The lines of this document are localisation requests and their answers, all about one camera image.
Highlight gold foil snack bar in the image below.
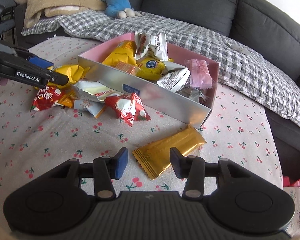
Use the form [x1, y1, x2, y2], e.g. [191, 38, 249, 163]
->
[132, 125, 206, 180]

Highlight red white candy packet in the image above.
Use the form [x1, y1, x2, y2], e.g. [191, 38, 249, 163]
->
[105, 93, 151, 127]

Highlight yellow cracker packet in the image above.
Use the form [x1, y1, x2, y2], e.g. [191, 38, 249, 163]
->
[102, 40, 136, 67]

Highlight yellow round-logo snack packet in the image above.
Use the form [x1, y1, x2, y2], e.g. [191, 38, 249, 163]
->
[115, 56, 176, 82]

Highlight pink wafer packet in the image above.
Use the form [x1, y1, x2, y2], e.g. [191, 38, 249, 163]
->
[185, 59, 212, 89]

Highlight white pecan kernel bag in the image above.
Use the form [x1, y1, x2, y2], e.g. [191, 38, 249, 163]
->
[134, 31, 168, 61]

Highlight yellow snack bag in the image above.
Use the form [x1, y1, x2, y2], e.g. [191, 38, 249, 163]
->
[46, 64, 90, 89]

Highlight pale green white packet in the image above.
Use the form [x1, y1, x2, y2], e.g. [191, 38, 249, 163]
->
[72, 80, 123, 102]

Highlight silver blue snack packet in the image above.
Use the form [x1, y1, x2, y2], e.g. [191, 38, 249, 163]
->
[74, 99, 106, 119]

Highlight white nut snack bag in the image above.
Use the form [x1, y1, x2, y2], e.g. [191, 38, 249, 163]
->
[155, 61, 190, 92]

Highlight cherry print tablecloth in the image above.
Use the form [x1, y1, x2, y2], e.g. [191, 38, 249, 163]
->
[0, 36, 284, 230]

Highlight pink and silver box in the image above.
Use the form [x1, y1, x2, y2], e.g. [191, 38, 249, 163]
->
[78, 33, 219, 128]

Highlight blue plush toy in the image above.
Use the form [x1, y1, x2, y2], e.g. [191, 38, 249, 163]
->
[101, 0, 141, 19]

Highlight floral paper sheet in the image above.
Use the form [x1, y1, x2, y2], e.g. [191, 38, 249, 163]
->
[283, 186, 300, 236]

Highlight grey checkered quilt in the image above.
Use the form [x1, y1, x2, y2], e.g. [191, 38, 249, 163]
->
[21, 10, 300, 127]

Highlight white packet on quilt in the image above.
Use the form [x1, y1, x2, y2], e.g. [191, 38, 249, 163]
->
[230, 44, 250, 55]

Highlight dark grey sofa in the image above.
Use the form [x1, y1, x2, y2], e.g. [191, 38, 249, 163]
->
[14, 0, 300, 181]

